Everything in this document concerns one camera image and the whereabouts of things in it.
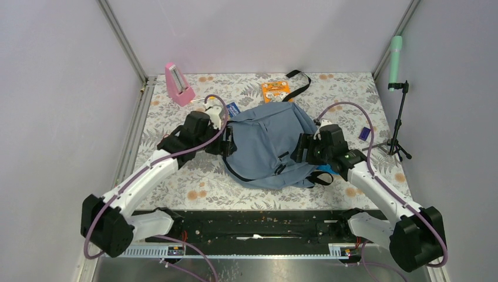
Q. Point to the black microphone tripod stand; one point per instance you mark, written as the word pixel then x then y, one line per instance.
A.
pixel 393 144

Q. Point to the blue-grey student backpack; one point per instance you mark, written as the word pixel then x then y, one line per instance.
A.
pixel 265 144

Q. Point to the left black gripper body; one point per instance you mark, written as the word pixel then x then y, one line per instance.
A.
pixel 219 147

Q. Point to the small purple eraser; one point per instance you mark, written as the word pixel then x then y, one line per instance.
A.
pixel 364 134

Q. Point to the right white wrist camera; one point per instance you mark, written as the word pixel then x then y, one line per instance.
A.
pixel 321 124

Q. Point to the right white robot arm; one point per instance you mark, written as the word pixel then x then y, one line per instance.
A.
pixel 414 235

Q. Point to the white orange pen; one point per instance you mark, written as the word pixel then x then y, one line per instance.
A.
pixel 198 100

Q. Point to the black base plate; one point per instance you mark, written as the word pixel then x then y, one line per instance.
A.
pixel 300 226

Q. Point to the orange picture book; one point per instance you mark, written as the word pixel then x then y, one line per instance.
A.
pixel 275 91

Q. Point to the floral table mat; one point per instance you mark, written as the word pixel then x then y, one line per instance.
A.
pixel 203 182

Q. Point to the mint green microphone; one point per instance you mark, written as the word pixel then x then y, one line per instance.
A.
pixel 395 51

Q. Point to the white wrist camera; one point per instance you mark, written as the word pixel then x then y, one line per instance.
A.
pixel 321 124
pixel 215 113

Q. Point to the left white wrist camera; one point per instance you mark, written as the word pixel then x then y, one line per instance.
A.
pixel 215 113

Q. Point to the pink metronome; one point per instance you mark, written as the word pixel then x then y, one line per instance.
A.
pixel 178 89

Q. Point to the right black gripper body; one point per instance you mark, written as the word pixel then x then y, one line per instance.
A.
pixel 316 154

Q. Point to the light blue thin book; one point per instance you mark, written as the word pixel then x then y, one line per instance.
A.
pixel 326 168

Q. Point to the blue treehouse book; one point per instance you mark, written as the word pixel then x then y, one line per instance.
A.
pixel 233 109

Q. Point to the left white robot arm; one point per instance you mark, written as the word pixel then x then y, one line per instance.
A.
pixel 109 221

